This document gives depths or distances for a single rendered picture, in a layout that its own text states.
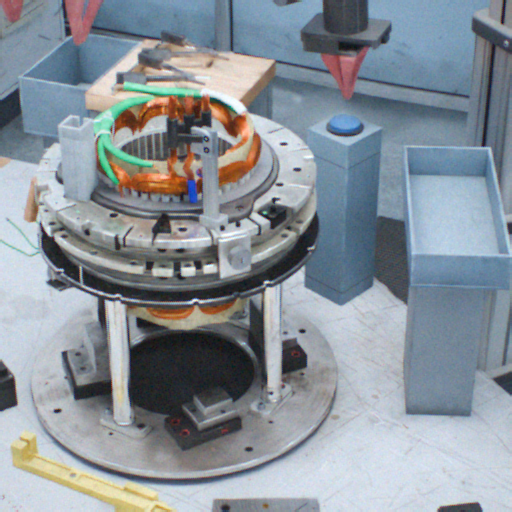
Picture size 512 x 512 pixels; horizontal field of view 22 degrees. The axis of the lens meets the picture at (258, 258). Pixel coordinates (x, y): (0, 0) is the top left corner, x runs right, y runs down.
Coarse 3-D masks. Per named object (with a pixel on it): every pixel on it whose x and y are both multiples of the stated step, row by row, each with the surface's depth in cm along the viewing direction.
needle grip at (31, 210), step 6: (30, 186) 155; (36, 186) 154; (30, 192) 155; (30, 198) 155; (30, 204) 156; (30, 210) 156; (36, 210) 157; (24, 216) 157; (30, 216) 157; (36, 216) 157; (30, 222) 157
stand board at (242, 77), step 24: (168, 48) 186; (144, 72) 179; (168, 72) 179; (192, 72) 179; (216, 72) 179; (240, 72) 179; (264, 72) 179; (96, 96) 173; (120, 96) 173; (240, 96) 173
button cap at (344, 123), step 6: (330, 120) 172; (336, 120) 171; (342, 120) 171; (348, 120) 171; (354, 120) 171; (330, 126) 171; (336, 126) 170; (342, 126) 170; (348, 126) 170; (354, 126) 170
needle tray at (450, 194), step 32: (416, 160) 162; (448, 160) 162; (480, 160) 161; (416, 192) 159; (448, 192) 159; (480, 192) 159; (416, 224) 153; (448, 224) 153; (480, 224) 153; (416, 256) 141; (448, 256) 140; (480, 256) 140; (416, 288) 152; (448, 288) 143; (480, 288) 142; (416, 320) 154; (448, 320) 154; (480, 320) 154; (416, 352) 157; (448, 352) 157; (416, 384) 159; (448, 384) 159
